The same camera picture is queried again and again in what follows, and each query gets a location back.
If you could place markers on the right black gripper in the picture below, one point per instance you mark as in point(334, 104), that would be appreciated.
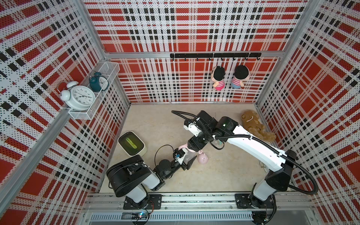
point(195, 144)

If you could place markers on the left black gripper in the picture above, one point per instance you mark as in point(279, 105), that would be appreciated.
point(183, 165)

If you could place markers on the clear baby bottle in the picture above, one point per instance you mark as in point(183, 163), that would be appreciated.
point(190, 154)

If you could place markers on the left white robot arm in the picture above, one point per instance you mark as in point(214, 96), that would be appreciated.
point(130, 177)

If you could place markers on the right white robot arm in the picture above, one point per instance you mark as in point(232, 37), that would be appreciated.
point(280, 163)

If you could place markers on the pink pig cap left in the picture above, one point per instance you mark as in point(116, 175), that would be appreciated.
point(202, 159)

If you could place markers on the brown teddy bear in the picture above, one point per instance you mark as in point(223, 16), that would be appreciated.
point(251, 122)

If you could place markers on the white green sterilizer box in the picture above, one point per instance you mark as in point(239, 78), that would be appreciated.
point(132, 144)

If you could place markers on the small white alarm clock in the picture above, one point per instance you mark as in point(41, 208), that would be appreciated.
point(264, 167)

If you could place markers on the doll with pink pants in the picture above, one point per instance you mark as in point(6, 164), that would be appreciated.
point(217, 77)

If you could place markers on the green circuit board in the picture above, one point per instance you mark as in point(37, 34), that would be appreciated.
point(135, 216)

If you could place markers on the doll with blue pants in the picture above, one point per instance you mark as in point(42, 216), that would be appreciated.
point(241, 74)

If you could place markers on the teal alarm clock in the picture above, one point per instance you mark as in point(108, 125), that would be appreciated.
point(98, 82)

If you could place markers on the large white alarm clock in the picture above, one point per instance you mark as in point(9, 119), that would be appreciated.
point(78, 97)

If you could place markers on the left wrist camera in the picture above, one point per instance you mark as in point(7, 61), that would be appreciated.
point(180, 154)

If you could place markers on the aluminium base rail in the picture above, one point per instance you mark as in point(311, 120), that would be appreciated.
point(285, 208)

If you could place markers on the black hook rail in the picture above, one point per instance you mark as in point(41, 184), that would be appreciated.
point(215, 55)

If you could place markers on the white wire shelf basket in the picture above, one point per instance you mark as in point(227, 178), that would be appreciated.
point(107, 69)

